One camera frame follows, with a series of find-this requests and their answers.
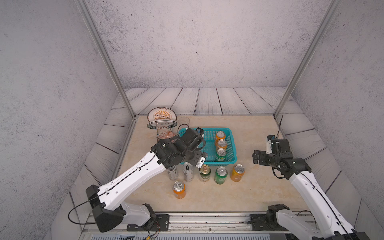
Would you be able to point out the green rimmed flat plate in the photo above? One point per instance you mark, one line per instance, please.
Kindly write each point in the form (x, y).
(162, 124)

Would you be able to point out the upright plate with sunburst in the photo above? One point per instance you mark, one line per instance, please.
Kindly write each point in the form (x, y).
(161, 113)

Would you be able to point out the green soda can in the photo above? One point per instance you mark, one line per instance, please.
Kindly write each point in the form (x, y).
(220, 175)
(220, 155)

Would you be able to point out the metal wire plate rack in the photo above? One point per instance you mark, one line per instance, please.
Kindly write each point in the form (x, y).
(163, 129)

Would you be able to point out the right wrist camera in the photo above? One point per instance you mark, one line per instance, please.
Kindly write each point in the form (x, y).
(269, 143)

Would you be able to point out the orange patterned bowl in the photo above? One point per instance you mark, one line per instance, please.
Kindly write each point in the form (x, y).
(166, 135)

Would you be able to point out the orange soda can front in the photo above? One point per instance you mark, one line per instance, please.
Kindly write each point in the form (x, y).
(179, 189)

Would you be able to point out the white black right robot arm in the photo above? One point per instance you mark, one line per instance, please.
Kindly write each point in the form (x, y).
(331, 225)

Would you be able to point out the teal plastic basket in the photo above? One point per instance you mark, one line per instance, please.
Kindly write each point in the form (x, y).
(210, 147)

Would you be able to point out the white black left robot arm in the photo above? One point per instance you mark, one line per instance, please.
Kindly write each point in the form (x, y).
(108, 203)

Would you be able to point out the clear drinking glass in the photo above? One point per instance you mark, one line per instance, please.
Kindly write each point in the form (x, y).
(184, 122)

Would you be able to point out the right aluminium frame post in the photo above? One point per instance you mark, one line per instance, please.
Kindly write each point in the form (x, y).
(320, 32)

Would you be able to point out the orange soda can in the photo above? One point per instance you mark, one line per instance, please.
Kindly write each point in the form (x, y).
(237, 172)
(221, 144)
(179, 189)
(220, 135)

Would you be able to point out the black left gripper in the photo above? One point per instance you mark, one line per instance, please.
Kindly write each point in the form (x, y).
(196, 161)

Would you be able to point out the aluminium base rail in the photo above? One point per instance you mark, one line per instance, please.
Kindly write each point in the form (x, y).
(202, 226)

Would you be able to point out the left aluminium frame post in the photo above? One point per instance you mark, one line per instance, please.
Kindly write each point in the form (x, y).
(89, 21)

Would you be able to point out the silver drink can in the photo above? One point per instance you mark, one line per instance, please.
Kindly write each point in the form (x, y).
(173, 173)
(188, 171)

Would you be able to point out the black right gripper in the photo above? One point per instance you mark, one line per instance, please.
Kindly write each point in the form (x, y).
(261, 161)

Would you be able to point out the aluminium frame post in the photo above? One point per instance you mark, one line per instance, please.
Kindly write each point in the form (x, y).
(320, 32)
(89, 21)

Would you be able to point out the green gold beer can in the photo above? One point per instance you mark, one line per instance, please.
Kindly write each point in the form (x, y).
(205, 173)

